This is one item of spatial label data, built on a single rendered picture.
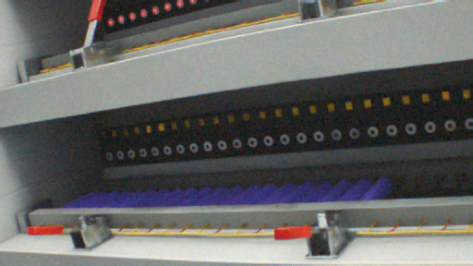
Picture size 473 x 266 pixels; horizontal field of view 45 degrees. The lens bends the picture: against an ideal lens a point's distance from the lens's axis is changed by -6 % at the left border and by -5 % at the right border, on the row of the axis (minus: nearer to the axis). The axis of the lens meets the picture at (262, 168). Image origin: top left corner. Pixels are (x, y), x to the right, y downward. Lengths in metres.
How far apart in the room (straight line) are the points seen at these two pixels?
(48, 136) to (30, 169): 0.05
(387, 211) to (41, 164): 0.47
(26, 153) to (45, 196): 0.06
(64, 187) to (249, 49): 0.40
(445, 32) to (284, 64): 0.14
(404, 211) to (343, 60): 0.13
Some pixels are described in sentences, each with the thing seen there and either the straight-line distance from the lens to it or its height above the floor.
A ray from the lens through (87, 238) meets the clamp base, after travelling 0.62.
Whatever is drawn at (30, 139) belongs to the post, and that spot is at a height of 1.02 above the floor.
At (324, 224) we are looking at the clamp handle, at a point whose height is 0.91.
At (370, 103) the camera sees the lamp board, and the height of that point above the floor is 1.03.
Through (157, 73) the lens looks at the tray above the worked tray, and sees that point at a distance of 0.56.
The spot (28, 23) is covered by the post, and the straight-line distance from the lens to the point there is 0.82.
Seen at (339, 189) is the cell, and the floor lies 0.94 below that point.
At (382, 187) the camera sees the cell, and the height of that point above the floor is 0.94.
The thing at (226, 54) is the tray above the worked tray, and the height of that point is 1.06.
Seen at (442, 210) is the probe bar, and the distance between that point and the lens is 0.47.
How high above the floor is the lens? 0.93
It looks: 4 degrees up
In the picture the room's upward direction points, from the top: 2 degrees counter-clockwise
